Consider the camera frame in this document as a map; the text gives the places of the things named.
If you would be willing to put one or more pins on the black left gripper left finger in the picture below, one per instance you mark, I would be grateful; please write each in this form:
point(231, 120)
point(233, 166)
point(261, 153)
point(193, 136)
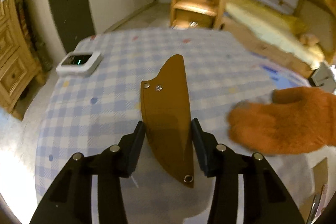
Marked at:
point(116, 162)

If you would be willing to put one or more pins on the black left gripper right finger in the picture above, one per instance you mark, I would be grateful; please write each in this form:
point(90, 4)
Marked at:
point(218, 161)

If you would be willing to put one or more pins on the brown leather knife sheath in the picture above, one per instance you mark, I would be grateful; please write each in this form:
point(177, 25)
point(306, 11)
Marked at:
point(165, 110)

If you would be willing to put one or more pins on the orange fuzzy glove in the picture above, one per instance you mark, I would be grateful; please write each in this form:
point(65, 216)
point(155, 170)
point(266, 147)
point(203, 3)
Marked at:
point(298, 120)

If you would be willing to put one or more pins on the blue checkered bed cover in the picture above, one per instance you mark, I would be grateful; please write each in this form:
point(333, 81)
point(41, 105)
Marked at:
point(87, 115)

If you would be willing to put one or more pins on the white device with display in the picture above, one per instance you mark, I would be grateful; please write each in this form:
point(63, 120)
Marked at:
point(79, 64)

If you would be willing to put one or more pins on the pine wooden cabinet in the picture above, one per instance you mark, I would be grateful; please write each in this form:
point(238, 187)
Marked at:
point(19, 66)

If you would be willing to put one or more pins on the yellow bed mattress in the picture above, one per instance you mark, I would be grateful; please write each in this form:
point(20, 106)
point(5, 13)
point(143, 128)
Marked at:
point(274, 28)

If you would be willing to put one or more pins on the plush toy on bed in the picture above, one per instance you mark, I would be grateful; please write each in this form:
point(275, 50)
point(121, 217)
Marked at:
point(310, 42)

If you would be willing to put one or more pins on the wooden bunk bed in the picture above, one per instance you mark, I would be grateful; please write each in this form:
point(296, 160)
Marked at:
point(318, 15)

